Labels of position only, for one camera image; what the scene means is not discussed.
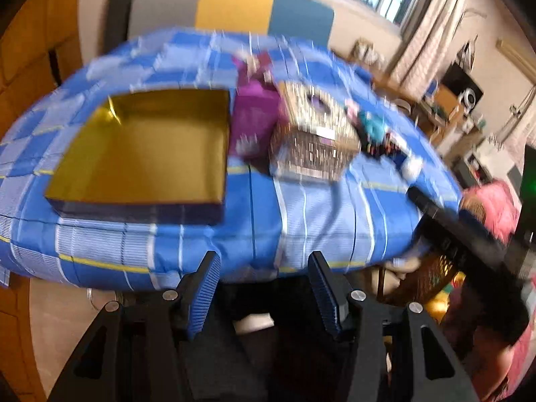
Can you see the purple gift bag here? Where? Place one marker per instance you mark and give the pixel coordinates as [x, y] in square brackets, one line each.
[255, 110]

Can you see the wooden desk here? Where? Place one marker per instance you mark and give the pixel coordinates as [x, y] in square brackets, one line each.
[444, 113]

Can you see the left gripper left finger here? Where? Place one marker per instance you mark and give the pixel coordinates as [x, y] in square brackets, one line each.
[196, 291]

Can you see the blue plaid bed cover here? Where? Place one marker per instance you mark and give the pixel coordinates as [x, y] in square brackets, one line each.
[269, 227]

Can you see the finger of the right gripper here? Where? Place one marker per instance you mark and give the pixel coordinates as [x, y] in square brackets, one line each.
[460, 240]

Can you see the grey yellow blue headboard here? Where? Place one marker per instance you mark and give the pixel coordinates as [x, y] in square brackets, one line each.
[305, 19]

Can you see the teal plush dolphin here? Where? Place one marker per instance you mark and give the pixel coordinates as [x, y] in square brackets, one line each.
[374, 127]

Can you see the gold open box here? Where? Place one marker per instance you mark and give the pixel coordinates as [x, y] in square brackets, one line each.
[149, 157]

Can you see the black beaded hair toy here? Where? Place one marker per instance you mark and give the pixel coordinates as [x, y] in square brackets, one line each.
[388, 146]

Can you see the pink fluffy blanket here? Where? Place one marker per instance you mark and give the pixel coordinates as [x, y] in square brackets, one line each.
[493, 205]

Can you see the window with curtains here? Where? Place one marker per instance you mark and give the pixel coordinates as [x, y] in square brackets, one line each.
[408, 38]

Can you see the black rolled mat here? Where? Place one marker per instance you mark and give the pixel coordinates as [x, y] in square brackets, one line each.
[116, 24]

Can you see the white fluffy plush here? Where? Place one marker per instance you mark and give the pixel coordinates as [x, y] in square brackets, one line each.
[411, 168]

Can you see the woven tissue box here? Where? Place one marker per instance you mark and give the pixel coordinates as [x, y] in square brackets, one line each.
[313, 139]

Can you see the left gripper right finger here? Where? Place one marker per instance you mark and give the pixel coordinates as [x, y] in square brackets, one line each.
[330, 292]

